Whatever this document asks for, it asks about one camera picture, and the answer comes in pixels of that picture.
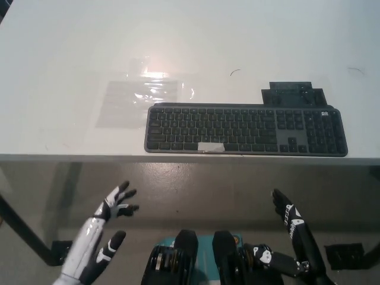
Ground dark grey flat holder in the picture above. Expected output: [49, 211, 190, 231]
[260, 81, 328, 107]

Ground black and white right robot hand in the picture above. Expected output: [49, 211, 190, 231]
[245, 188, 331, 280]

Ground white tape piece on spacebar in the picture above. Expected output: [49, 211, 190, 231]
[197, 142, 224, 152]

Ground black robot legs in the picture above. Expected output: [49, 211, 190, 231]
[141, 228, 284, 285]

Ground dark grey full-size keyboard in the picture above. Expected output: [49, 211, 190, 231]
[144, 102, 349, 157]

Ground clear crinkled plastic film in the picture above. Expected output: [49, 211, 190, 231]
[126, 56, 197, 105]

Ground grey translucent plastic sheet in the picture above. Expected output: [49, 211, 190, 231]
[94, 80, 179, 130]

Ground black metal table leg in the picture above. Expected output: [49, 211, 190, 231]
[364, 166, 380, 259]
[0, 192, 59, 266]

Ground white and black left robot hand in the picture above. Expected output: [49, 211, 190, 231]
[58, 180, 140, 285]

